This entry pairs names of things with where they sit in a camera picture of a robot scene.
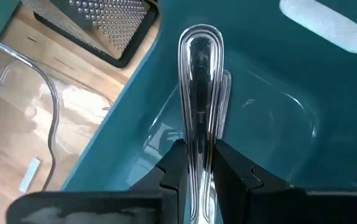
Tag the clear plastic container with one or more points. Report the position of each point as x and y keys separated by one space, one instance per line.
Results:
x=10 y=102

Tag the metal box grater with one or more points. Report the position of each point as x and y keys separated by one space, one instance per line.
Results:
x=110 y=18

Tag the blue plastic bin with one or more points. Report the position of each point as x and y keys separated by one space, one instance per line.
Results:
x=290 y=109

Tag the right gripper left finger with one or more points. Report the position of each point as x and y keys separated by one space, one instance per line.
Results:
x=181 y=174

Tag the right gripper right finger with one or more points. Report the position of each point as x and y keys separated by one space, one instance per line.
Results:
x=234 y=174

